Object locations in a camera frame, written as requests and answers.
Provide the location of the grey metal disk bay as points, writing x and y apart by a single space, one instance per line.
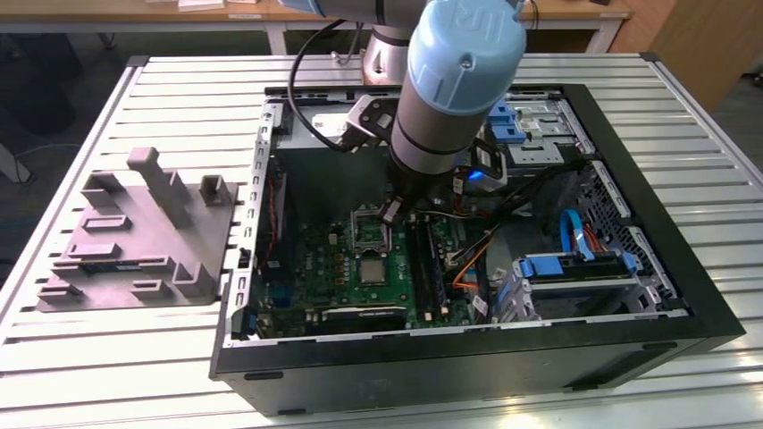
537 156
650 290

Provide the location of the blue plastic bay latch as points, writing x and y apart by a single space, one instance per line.
508 132

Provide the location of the wooden cabinet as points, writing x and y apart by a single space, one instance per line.
704 44

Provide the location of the graphics card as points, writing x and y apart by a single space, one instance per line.
363 315

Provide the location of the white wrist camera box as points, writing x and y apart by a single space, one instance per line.
373 118

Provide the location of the black PC case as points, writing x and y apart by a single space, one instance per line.
418 380

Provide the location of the green motherboard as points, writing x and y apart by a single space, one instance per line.
317 241

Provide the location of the hard disk in blue carrier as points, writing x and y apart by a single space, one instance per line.
542 268

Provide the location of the black wrist camera blue light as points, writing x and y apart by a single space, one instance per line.
486 161

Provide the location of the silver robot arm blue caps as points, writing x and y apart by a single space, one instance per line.
441 134

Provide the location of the thin metal locking lever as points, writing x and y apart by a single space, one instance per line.
390 241

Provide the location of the wooden desk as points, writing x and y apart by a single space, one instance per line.
566 11

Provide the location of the grey power supply unit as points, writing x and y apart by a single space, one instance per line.
322 179

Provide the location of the CPU socket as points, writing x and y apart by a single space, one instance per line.
357 268

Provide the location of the blue board connector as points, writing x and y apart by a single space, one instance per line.
283 297

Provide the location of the grey parts rack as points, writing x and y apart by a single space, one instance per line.
149 250

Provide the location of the RAM stick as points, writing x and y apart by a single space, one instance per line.
114 266

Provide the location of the black RAM slot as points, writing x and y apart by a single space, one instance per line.
418 268
433 268
425 268

